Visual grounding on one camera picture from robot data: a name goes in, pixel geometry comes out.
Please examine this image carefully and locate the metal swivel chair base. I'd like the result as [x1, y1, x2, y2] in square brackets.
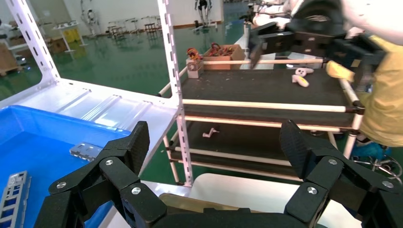
[352, 155, 403, 186]

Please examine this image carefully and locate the small wooden box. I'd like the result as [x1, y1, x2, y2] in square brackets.
[186, 58, 205, 79]

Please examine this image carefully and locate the large blue plastic bin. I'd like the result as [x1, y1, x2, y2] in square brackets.
[0, 105, 131, 228]

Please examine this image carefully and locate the white metal shelf rack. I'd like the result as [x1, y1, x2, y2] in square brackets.
[0, 0, 194, 188]

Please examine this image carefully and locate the red coloured cable bundle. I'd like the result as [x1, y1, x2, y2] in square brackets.
[208, 42, 235, 57]

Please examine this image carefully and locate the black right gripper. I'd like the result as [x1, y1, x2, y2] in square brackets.
[249, 22, 335, 68]

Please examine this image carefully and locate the wooden crate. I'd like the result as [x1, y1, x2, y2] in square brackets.
[0, 42, 23, 77]

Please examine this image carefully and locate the grey metal channel bracket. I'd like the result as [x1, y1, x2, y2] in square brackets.
[69, 142, 104, 162]

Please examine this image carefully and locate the white humanoid robot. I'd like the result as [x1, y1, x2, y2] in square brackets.
[80, 0, 101, 36]

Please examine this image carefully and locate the black cart with cream pipes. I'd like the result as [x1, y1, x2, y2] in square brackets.
[157, 58, 366, 186]

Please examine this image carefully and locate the brown cardboard box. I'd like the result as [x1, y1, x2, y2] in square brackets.
[203, 44, 246, 70]

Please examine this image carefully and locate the dark humanoid robot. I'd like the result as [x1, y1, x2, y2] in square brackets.
[194, 0, 213, 28]

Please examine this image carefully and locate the yellow bin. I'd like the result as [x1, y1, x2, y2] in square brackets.
[64, 28, 81, 43]

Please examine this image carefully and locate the small pink part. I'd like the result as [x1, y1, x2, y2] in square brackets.
[202, 127, 220, 138]

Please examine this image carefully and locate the red yellow cable bundle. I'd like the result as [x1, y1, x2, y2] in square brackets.
[186, 47, 202, 62]

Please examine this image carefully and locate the silver metal I/O shield plate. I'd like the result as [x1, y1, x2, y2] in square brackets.
[0, 171, 32, 228]

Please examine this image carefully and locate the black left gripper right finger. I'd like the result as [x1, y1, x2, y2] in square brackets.
[278, 119, 403, 228]

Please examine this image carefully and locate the white background robot part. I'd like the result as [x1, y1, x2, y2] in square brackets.
[250, 3, 293, 29]

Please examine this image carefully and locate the person in yellow shirt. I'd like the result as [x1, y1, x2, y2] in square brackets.
[326, 34, 403, 149]

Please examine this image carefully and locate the white background table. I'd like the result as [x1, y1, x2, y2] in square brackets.
[52, 20, 89, 53]

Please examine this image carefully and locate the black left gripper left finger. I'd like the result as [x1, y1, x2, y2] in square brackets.
[34, 121, 168, 228]

